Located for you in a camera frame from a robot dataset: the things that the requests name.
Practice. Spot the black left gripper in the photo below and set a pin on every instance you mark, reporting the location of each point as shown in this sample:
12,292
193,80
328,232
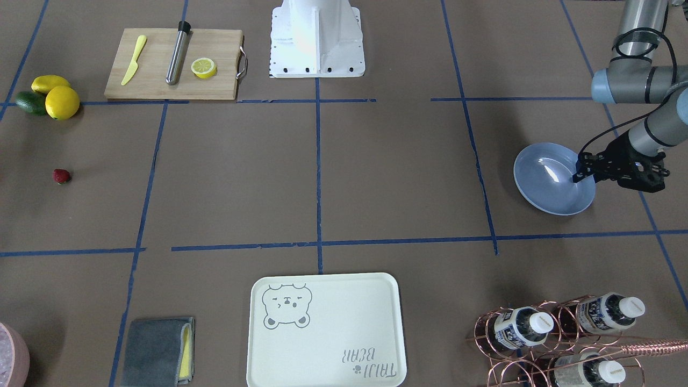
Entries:
616,155

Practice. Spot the blue round plate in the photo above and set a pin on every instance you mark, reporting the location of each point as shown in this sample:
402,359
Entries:
543,173

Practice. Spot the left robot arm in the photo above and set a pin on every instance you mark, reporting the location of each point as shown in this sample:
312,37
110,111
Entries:
643,70

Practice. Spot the red strawberry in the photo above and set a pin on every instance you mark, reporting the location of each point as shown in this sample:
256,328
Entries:
61,176

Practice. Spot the tea bottle white cap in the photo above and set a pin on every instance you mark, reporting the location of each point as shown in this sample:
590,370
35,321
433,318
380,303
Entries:
519,328

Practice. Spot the copper bar spoon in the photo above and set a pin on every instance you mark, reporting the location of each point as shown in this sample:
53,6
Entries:
653,348

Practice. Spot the cream bear serving tray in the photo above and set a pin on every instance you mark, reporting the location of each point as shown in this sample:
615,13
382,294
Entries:
326,330

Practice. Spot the lemon half slice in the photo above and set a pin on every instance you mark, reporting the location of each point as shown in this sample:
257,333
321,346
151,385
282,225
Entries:
204,68

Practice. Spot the steel muddler black tip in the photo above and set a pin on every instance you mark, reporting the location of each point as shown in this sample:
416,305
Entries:
176,60

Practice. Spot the grey and yellow cloth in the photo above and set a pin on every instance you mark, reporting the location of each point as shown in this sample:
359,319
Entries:
159,352

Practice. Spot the yellow plastic knife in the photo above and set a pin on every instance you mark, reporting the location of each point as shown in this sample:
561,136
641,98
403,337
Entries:
133,65

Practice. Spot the whole yellow lemon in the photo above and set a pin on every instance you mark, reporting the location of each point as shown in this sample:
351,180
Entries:
62,103

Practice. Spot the green lime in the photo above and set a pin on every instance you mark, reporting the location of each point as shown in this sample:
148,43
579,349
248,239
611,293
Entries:
31,102

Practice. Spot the pink bowl of ice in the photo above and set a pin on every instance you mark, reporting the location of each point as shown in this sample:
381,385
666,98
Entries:
15,358

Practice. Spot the copper wire bottle rack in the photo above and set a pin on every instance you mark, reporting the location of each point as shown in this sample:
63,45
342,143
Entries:
529,366

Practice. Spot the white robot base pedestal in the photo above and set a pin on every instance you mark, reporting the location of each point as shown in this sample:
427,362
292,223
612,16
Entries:
316,39

